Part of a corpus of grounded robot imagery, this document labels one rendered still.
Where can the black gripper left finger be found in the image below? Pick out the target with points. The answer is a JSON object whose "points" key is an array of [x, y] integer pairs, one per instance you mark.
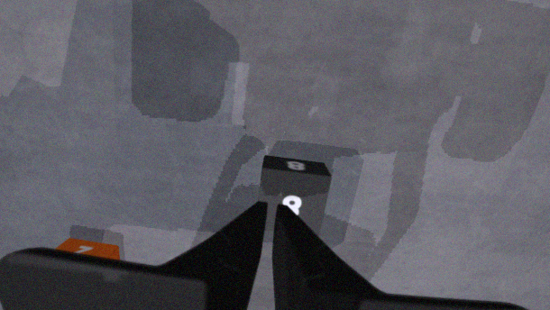
{"points": [[216, 274]]}

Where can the dark grey block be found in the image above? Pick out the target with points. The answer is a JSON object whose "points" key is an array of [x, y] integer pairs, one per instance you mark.
{"points": [[303, 185]]}

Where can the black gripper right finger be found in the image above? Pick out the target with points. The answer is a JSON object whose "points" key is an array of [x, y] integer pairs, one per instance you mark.
{"points": [[307, 275]]}

